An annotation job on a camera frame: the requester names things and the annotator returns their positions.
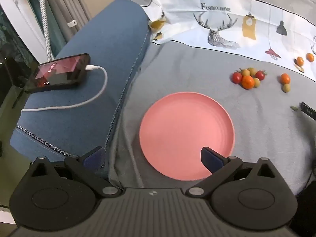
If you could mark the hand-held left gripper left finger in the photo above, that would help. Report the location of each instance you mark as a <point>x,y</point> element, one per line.
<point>94,158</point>

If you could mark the blue sofa armrest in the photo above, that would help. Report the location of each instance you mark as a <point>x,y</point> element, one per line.
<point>98,42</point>

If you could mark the small orange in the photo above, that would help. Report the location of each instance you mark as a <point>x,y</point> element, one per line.
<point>300,61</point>
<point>247,82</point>
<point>310,57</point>
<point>285,78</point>

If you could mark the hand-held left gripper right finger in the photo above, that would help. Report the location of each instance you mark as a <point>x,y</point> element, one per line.
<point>212,160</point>

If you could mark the pink round plate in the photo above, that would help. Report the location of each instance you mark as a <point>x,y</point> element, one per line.
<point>182,128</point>

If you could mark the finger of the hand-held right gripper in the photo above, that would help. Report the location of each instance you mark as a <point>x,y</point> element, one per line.
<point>308,111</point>

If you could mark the grey printed sofa cover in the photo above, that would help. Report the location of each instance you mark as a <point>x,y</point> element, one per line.
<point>197,71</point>

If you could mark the black smartphone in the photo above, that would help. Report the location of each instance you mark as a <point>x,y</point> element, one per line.
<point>59,71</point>

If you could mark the white window frame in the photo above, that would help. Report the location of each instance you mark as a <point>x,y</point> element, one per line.
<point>24,22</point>

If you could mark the red cherry tomato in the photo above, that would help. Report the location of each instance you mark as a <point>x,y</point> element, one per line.
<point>237,77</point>
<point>259,75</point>

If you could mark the yellow-green small fruit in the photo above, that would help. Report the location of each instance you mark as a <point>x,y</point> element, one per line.
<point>252,70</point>
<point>257,82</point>
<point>286,88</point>
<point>245,72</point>

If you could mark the grey curtain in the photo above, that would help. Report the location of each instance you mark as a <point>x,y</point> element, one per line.
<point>69,0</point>

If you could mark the white clip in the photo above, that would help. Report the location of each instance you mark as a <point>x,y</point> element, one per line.
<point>72,23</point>

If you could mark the small green leaf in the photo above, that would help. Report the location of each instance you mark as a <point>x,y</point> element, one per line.
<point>294,108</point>

